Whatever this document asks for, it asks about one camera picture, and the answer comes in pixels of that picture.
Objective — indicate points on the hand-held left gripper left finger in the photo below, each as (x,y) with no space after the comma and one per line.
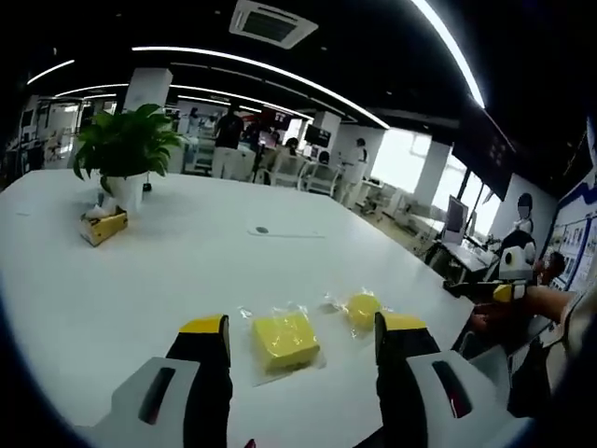
(205,373)

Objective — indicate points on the green potted plant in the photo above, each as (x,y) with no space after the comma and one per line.
(128,140)

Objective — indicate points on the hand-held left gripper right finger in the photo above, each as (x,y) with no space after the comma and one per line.
(401,373)

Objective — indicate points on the yellow tissue box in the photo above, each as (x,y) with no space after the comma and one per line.
(105,226)

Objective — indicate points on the short ceiling light strip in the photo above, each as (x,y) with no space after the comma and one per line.
(49,72)

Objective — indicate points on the ceiling air conditioner vent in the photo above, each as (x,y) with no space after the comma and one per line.
(274,22)

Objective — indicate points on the white office chair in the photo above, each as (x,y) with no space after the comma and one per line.
(287,170)
(324,177)

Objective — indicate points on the wall notice board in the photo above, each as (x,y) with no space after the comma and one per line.
(576,242)

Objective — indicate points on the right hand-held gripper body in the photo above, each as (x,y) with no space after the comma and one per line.
(517,261)

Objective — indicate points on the small black monitor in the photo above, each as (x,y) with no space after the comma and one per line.
(318,136)

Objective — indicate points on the long ceiling light strip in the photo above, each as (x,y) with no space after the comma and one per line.
(261,65)
(454,51)

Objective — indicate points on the large black wall screen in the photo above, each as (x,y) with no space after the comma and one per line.
(485,149)

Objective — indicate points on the person's grey shirt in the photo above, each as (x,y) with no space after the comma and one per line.
(580,326)

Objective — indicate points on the round yellow silicone block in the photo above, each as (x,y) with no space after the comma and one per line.
(364,309)

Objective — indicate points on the rectangular yellow silicone block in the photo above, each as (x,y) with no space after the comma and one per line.
(285,340)

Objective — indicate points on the silver desk monitor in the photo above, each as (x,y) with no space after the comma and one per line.
(457,219)

